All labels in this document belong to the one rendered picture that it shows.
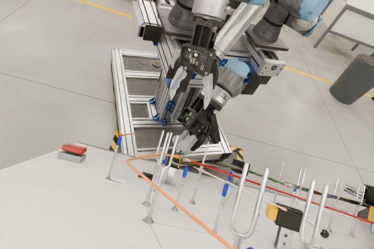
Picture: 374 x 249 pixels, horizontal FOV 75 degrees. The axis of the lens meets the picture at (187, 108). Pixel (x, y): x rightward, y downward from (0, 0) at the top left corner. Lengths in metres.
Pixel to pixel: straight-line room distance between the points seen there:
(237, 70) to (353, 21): 4.74
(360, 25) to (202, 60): 5.08
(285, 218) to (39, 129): 1.91
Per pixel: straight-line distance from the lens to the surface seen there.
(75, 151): 0.68
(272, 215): 0.48
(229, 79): 0.76
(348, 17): 5.35
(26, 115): 2.25
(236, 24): 0.92
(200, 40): 0.53
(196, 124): 0.73
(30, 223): 0.36
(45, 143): 2.07
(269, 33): 1.42
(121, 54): 2.52
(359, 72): 4.00
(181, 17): 1.17
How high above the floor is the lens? 1.69
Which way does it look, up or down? 43 degrees down
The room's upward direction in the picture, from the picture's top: 25 degrees clockwise
